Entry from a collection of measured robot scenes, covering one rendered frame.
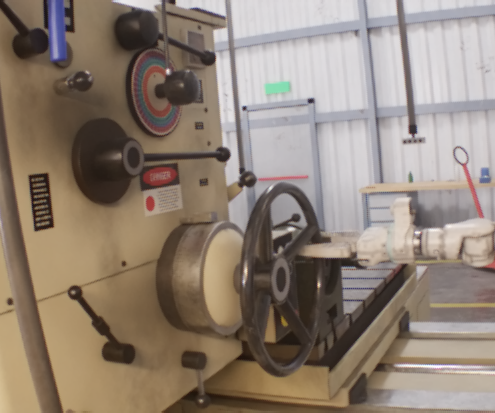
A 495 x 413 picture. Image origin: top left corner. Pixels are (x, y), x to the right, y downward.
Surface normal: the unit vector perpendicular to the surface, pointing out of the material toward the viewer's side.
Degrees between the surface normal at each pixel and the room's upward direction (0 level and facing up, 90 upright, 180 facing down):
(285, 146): 90
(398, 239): 71
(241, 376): 90
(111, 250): 90
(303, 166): 90
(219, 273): 81
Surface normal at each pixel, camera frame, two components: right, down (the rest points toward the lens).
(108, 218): 0.90, -0.04
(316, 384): -0.43, 0.12
